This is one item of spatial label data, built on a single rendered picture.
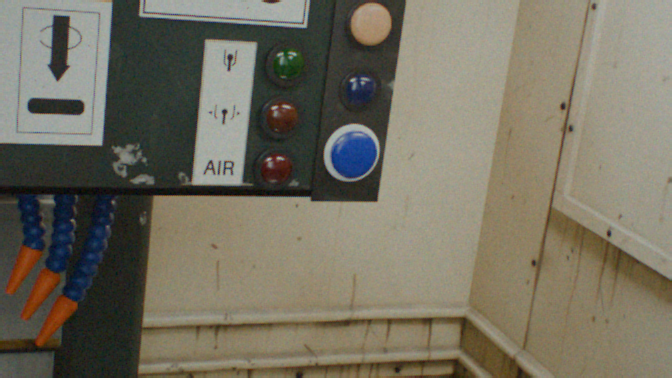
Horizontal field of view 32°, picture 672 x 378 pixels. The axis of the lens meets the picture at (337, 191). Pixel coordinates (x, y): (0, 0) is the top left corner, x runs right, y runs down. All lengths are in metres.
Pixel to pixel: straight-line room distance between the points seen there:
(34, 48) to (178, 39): 0.08
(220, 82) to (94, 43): 0.08
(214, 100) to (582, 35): 1.16
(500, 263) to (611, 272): 0.30
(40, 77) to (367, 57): 0.19
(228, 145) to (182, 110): 0.04
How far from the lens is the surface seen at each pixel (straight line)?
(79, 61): 0.66
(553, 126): 1.84
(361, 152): 0.72
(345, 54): 0.70
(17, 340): 1.41
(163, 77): 0.68
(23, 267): 0.90
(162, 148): 0.69
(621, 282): 1.70
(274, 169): 0.70
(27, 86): 0.66
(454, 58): 1.92
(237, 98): 0.69
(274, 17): 0.69
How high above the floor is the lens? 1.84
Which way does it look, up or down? 16 degrees down
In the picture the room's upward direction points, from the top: 8 degrees clockwise
